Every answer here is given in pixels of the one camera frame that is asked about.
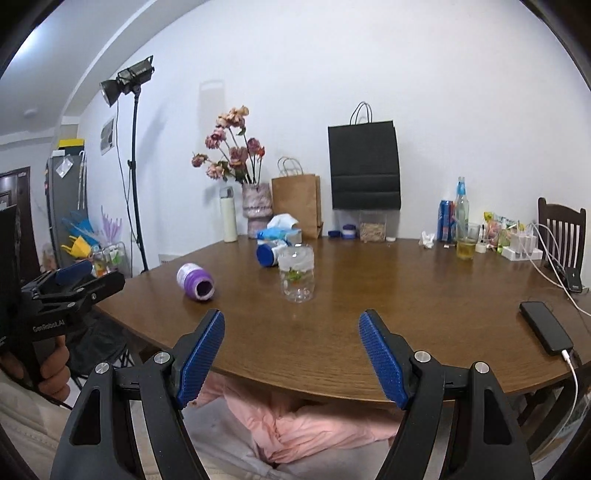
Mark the glass of yellow liquid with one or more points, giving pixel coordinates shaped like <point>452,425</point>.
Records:
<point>467,243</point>

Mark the brown door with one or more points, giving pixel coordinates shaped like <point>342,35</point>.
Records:
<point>14,184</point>

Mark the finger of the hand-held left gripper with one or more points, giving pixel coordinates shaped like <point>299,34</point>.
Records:
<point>108,284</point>
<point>74,273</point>

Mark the clear plastic jar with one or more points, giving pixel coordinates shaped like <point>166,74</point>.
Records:
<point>298,274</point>

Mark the black paper bag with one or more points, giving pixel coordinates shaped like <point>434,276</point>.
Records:
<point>364,161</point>

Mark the glass bottle with blue cap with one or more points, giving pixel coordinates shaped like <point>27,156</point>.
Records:
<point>461,207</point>

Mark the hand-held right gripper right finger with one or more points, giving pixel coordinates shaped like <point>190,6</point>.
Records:
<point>383,357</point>

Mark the clear box of grains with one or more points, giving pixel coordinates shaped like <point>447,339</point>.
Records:
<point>372,227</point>

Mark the grey refrigerator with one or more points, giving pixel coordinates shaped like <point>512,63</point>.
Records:
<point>64,203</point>

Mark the black power bank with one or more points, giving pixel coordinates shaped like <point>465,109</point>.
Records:
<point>575,279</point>

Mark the pink ceramic vase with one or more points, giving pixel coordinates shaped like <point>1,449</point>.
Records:
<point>257,210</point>

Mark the blue tissue pack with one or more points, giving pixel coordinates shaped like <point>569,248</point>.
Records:
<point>278,229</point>

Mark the white bottle with blue lid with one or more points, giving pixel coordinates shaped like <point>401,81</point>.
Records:
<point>268,254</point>

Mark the dried pink flowers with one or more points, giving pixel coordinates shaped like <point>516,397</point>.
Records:
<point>231,147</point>

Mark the black studio light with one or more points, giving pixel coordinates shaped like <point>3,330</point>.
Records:
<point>127,81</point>

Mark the purple plastic hangers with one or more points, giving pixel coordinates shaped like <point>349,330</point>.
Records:
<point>111,224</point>

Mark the blue drink can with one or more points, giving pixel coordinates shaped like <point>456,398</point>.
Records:
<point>445,221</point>

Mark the dark wooden chair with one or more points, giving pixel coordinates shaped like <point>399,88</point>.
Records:
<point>561,230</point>

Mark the black light stand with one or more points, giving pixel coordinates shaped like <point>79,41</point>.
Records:
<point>137,194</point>

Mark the white thermos bottle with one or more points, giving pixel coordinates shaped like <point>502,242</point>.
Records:
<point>228,216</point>

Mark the blue lidded jar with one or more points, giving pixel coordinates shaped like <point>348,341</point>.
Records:
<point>349,231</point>

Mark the colourful snack packets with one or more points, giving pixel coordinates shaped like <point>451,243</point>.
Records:
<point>497,230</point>

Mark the person's left hand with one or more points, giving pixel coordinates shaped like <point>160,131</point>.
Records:
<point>55,376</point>

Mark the wall picture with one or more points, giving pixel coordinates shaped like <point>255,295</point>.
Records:
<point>107,135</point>

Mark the blue and yellow plastic hangers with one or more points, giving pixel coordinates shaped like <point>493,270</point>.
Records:
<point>81,235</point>

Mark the pink padded clothing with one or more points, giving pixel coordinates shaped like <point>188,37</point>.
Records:
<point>300,424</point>

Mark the brown paper bag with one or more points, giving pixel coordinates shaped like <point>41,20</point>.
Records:
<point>298,205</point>

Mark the clear storage rack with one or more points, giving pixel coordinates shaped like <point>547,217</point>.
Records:
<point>110,259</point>

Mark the black folding chair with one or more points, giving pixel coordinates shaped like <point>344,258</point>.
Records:
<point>99,341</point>

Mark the black smartphone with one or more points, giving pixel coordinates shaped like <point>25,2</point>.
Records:
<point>546,326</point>

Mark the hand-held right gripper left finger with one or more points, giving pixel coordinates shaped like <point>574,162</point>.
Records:
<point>201,355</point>

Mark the yellow box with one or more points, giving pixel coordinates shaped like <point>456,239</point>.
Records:
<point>70,143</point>

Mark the purple white bottle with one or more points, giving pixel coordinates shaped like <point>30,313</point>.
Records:
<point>196,281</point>

